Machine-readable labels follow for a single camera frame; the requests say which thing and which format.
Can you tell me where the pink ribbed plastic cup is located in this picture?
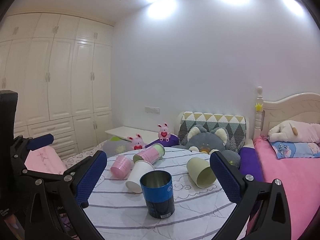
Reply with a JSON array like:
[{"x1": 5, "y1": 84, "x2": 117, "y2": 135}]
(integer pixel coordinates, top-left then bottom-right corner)
[{"x1": 110, "y1": 155, "x2": 133, "y2": 179}]

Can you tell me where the white paper cup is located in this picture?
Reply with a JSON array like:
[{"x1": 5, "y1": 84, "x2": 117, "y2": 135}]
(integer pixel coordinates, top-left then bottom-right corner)
[{"x1": 125, "y1": 160, "x2": 155, "y2": 193}]

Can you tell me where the pink bed blanket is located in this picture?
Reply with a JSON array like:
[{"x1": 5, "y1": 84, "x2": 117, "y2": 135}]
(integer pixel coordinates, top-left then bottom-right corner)
[{"x1": 254, "y1": 137, "x2": 319, "y2": 239}]

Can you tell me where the grey cat plush cushion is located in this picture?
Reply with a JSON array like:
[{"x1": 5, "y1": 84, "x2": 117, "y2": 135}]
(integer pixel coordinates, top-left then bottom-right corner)
[{"x1": 174, "y1": 125, "x2": 241, "y2": 168}]

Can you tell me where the white and pink plush toy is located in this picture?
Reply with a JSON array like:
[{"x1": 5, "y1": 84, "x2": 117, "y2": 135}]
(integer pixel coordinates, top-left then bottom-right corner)
[{"x1": 268, "y1": 120, "x2": 320, "y2": 144}]

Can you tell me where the triangle patterned quilted chair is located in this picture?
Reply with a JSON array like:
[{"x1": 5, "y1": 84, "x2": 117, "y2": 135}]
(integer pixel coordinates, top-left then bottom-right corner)
[{"x1": 174, "y1": 111, "x2": 250, "y2": 152}]

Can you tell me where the cream wardrobe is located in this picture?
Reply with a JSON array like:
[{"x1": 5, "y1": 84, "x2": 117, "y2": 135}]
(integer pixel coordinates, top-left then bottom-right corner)
[{"x1": 1, "y1": 13, "x2": 113, "y2": 159}]

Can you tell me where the pink and green can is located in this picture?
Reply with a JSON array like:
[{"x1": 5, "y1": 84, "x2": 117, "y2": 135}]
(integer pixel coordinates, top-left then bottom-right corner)
[{"x1": 133, "y1": 143, "x2": 165, "y2": 164}]

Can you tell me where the pink bunny toy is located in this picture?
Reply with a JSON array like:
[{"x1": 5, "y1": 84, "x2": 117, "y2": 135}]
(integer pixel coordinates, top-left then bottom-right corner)
[
  {"x1": 157, "y1": 123, "x2": 171, "y2": 142},
  {"x1": 127, "y1": 133, "x2": 145, "y2": 150}
]

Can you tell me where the cream bed headboard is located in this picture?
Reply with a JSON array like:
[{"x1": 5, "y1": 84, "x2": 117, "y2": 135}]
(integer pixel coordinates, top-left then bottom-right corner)
[{"x1": 253, "y1": 86, "x2": 320, "y2": 140}]

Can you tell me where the striped white tablecloth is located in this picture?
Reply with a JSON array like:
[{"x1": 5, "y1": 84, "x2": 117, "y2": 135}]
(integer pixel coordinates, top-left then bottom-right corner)
[{"x1": 85, "y1": 147, "x2": 236, "y2": 239}]

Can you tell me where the blue metal tin cup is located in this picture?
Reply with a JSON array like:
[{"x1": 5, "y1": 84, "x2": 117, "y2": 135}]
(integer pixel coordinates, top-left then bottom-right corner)
[{"x1": 140, "y1": 170, "x2": 175, "y2": 219}]

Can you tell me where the white side table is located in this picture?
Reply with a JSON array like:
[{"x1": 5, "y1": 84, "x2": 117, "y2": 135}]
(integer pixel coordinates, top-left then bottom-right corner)
[{"x1": 105, "y1": 126, "x2": 158, "y2": 145}]

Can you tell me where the pink bunny toy front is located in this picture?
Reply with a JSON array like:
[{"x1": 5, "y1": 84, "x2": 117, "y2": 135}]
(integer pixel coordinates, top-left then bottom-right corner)
[{"x1": 127, "y1": 133, "x2": 145, "y2": 150}]

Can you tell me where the pink bunny toy rear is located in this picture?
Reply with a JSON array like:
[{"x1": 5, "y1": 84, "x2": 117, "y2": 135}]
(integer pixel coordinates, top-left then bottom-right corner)
[{"x1": 157, "y1": 123, "x2": 171, "y2": 142}]

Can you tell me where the pale green plastic cup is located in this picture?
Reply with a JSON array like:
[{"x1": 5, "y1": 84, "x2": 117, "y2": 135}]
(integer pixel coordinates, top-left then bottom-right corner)
[{"x1": 187, "y1": 157, "x2": 216, "y2": 188}]

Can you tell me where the yellow crown ornament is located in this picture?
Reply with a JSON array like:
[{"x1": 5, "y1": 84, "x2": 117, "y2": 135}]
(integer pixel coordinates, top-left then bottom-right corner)
[{"x1": 255, "y1": 102, "x2": 263, "y2": 112}]

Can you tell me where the wall socket panel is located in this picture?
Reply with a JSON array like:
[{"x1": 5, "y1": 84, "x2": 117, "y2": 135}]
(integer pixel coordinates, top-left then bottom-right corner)
[{"x1": 145, "y1": 106, "x2": 160, "y2": 114}]

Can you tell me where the grey round cushion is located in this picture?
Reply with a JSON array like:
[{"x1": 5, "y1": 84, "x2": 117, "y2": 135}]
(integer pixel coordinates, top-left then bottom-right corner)
[{"x1": 101, "y1": 137, "x2": 132, "y2": 158}]

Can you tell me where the purple cushion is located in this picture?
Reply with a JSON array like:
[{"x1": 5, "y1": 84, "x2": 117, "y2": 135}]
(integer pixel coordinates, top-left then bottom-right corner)
[{"x1": 239, "y1": 147, "x2": 264, "y2": 182}]

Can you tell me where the pink folded cloth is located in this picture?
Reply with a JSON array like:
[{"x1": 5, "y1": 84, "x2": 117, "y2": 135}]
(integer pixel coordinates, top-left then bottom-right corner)
[{"x1": 24, "y1": 146, "x2": 67, "y2": 174}]

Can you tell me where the blue cartoon pillow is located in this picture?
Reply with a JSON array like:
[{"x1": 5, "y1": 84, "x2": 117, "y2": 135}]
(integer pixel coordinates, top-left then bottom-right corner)
[{"x1": 269, "y1": 141, "x2": 320, "y2": 159}]

